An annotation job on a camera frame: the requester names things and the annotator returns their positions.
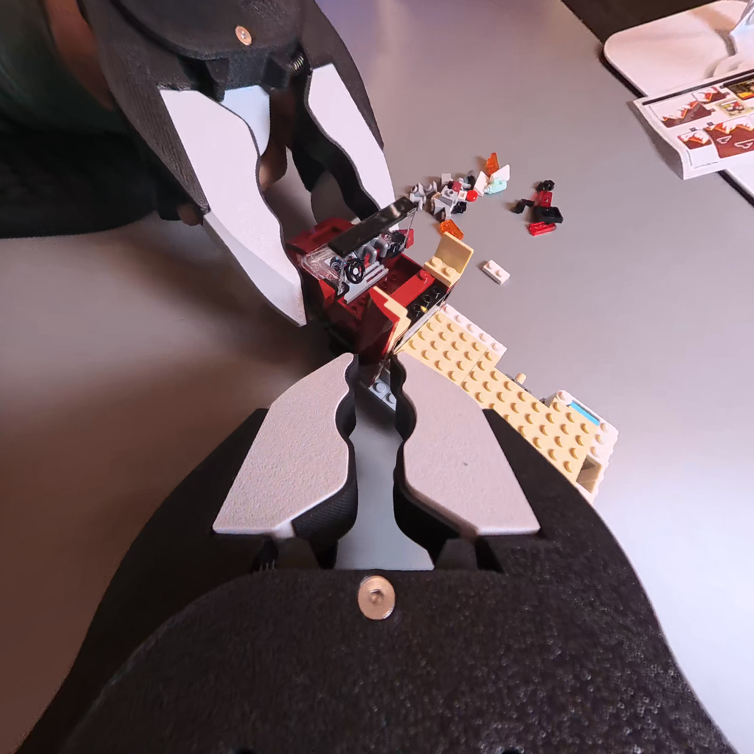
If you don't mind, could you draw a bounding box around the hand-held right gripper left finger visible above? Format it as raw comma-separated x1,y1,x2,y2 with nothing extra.
212,352,360,540

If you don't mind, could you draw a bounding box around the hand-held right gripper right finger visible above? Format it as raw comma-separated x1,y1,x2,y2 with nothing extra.
392,353,541,538

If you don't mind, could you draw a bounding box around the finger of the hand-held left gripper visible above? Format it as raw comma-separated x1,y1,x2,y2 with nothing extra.
295,64,398,223
158,87,308,328

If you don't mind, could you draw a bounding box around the red and tan brick truck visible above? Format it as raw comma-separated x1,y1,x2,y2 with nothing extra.
285,197,619,504

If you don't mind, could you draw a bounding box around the printed sticker sheet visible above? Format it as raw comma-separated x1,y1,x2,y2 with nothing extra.
633,79,754,181

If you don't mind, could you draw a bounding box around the grey desk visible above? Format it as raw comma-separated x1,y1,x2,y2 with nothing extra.
0,0,754,754

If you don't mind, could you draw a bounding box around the white desk stand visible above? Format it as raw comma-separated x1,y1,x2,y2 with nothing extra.
602,0,754,99

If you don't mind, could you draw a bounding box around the person's left hand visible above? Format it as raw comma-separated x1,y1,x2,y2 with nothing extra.
259,97,298,192

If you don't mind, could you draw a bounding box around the pile of small loose bricks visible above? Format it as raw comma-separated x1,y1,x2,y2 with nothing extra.
408,168,512,216

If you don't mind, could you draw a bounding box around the green sweatshirt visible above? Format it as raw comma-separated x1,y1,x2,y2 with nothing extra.
0,0,95,127

